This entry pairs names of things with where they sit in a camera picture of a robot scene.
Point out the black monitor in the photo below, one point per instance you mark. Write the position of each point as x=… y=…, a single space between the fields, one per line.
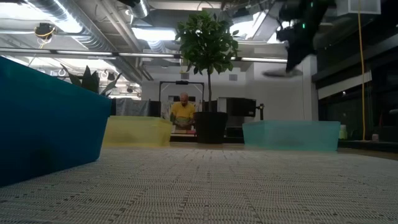
x=237 y=107

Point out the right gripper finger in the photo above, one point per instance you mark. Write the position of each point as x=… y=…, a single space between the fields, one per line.
x=295 y=60

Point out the black background frame stand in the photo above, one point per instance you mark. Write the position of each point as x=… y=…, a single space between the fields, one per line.
x=182 y=82

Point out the grey woven table mat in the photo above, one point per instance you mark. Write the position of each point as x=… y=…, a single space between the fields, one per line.
x=199 y=186

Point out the small white cup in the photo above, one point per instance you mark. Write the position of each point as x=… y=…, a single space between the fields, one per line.
x=375 y=137

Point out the green translucent plastic bin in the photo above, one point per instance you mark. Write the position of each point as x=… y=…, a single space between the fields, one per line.
x=290 y=137

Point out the yellow translucent plastic bin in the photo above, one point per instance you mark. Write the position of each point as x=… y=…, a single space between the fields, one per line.
x=136 y=132

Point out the long strip light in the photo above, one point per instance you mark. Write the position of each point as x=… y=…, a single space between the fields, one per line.
x=146 y=55

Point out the leafy tree in black pot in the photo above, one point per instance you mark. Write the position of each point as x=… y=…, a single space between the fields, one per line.
x=206 y=40

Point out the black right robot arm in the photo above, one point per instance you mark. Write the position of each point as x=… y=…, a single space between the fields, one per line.
x=308 y=12

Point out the silver ventilation duct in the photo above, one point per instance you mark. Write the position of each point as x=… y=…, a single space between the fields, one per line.
x=93 y=37

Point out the person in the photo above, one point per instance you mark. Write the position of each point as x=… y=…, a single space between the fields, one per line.
x=183 y=113

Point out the dark blue plastic bin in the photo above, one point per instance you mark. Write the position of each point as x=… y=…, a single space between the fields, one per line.
x=46 y=124

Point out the grey cloth cover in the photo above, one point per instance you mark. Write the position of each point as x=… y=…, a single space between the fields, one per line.
x=132 y=107

